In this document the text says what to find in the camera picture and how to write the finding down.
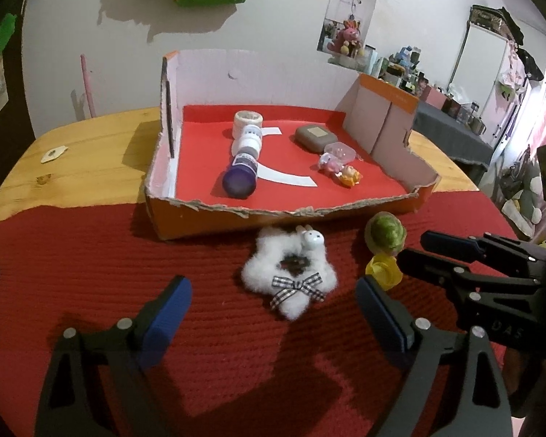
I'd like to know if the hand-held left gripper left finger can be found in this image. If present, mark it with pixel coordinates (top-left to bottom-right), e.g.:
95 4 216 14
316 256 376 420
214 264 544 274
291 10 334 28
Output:
35 275 193 437

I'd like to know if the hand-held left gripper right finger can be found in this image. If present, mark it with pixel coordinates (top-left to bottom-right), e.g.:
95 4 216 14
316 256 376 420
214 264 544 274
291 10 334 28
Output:
355 277 516 437

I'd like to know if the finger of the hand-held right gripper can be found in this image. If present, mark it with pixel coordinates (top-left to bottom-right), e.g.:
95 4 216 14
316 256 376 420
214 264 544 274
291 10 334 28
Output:
396 248 546 312
420 230 546 277

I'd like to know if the yellow capsule half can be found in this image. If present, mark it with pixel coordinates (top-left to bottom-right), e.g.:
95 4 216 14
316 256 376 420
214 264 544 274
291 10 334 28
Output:
365 255 404 290

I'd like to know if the white fluffy scrunchie with bow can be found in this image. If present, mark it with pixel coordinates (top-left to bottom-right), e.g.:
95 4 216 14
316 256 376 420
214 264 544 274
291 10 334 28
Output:
241 224 339 322

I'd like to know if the small orange toy figure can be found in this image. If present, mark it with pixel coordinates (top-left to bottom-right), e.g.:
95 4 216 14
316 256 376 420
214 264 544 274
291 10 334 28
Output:
334 165 363 188

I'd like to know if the clear plastic capsule half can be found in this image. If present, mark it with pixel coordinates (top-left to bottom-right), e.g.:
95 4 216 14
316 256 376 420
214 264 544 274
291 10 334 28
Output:
324 142 358 165

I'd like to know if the orange and pink cardboard box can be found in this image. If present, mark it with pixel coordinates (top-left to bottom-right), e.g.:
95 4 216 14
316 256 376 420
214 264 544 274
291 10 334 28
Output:
143 48 439 242

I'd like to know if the small pink toy figure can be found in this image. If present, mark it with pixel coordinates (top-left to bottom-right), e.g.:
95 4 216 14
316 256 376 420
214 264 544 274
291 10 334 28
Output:
317 152 342 175

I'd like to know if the purple bottle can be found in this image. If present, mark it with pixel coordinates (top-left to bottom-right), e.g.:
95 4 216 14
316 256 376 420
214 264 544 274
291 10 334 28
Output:
221 152 260 200

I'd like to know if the white pill bottle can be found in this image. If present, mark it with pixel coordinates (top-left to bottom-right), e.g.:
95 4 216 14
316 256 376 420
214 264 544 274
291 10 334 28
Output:
230 124 263 158

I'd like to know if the green ball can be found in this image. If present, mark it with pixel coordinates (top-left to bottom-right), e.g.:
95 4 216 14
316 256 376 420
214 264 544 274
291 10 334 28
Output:
363 212 408 257

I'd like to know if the pile of plush toys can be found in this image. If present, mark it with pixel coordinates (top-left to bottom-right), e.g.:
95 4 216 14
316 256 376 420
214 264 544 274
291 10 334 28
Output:
499 155 546 243

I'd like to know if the red woven mat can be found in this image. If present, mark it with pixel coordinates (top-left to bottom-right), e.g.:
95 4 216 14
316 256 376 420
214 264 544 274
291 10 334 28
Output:
0 189 529 437

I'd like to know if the dark cluttered table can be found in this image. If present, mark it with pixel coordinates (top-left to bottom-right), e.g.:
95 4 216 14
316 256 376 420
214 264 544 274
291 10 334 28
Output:
411 99 495 179

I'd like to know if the grey rounded case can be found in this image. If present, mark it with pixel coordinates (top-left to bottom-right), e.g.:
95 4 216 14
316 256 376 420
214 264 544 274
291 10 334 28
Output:
294 124 339 152

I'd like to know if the white wardrobe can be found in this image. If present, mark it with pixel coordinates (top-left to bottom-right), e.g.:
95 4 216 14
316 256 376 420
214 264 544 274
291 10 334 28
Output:
448 4 525 146

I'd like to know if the small beige sticker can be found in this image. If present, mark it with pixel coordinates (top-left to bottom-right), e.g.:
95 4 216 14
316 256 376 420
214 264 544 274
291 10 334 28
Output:
40 145 69 165

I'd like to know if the white cream jar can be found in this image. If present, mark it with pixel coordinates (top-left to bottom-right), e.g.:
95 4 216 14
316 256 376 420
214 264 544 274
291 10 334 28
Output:
233 110 265 140

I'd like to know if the pink plush rabbit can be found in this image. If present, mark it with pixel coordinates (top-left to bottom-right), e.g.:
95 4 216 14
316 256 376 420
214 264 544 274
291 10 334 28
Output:
329 18 365 56

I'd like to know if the pink stick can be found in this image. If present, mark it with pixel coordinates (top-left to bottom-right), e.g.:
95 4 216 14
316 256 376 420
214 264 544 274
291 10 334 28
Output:
79 53 99 119

